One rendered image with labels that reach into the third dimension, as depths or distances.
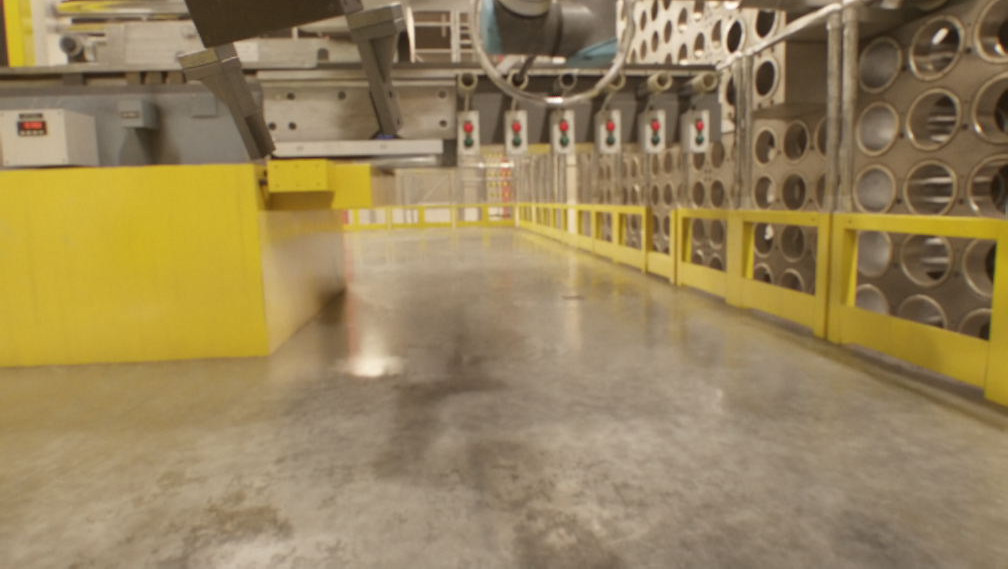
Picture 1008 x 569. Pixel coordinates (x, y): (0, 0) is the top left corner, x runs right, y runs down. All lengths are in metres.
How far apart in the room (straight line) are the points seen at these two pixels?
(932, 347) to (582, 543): 1.09
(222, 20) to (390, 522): 0.66
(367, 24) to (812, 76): 2.64
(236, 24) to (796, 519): 0.89
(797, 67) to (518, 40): 2.17
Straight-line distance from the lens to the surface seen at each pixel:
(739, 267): 2.25
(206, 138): 2.20
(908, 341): 1.66
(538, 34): 0.89
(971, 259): 2.64
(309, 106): 2.06
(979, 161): 2.59
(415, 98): 2.00
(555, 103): 1.23
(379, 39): 0.47
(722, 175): 4.04
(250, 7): 0.49
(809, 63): 2.95
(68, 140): 2.26
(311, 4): 0.47
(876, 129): 3.08
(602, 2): 0.94
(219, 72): 0.53
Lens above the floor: 0.46
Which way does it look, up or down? 6 degrees down
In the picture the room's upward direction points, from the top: 1 degrees counter-clockwise
